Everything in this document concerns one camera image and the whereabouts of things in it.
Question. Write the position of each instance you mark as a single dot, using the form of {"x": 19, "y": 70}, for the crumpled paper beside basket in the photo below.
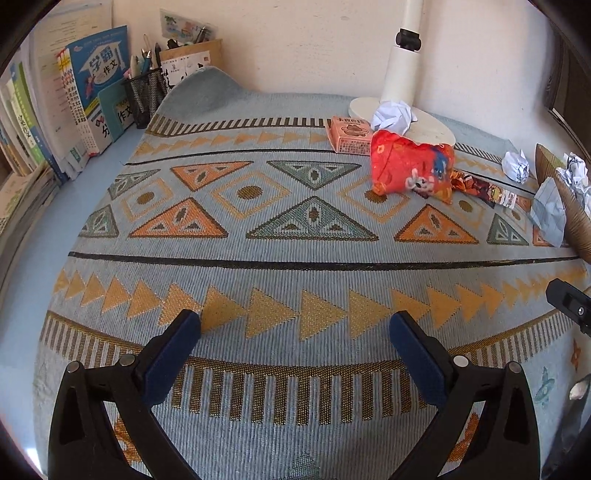
{"x": 548, "y": 212}

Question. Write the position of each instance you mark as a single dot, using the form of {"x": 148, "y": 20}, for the crumpled paper ball centre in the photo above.
{"x": 393, "y": 116}

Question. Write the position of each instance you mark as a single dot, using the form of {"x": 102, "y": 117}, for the stack of flat workbooks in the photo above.
{"x": 21, "y": 199}

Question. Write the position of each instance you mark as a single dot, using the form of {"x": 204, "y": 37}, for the red snack bag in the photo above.
{"x": 398, "y": 165}

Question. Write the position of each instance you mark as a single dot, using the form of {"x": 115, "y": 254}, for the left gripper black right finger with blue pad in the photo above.
{"x": 485, "y": 426}

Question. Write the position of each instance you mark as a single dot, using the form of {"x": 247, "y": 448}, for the white desk lamp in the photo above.
{"x": 402, "y": 79}

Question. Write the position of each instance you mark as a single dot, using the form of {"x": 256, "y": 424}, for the small crumpled paper ball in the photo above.
{"x": 516, "y": 167}

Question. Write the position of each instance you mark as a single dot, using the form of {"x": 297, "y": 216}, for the red illustrated long box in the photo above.
{"x": 489, "y": 192}

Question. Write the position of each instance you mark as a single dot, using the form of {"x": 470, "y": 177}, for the patterned blue woven mat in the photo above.
{"x": 234, "y": 205}

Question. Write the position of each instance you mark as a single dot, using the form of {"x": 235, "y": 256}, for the brown paper storage box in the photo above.
{"x": 179, "y": 63}

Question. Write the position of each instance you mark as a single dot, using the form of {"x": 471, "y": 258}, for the upright row of books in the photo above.
{"x": 35, "y": 63}

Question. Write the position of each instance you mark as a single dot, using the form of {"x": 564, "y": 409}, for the orange small carton box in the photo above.
{"x": 349, "y": 135}

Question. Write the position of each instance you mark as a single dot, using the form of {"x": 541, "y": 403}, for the black mesh pen holder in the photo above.
{"x": 144, "y": 94}

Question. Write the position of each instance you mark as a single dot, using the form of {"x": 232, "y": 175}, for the crumpled bluish paper ball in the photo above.
{"x": 574, "y": 174}

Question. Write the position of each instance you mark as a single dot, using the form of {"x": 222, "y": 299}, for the dark wall monitor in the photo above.
{"x": 567, "y": 93}

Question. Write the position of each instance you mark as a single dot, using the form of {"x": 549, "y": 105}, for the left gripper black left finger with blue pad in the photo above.
{"x": 82, "y": 443}

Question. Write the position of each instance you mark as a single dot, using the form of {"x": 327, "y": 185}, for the blue boxed book set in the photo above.
{"x": 92, "y": 73}

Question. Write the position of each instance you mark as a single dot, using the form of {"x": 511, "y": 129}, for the brown woven basket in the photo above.
{"x": 577, "y": 226}

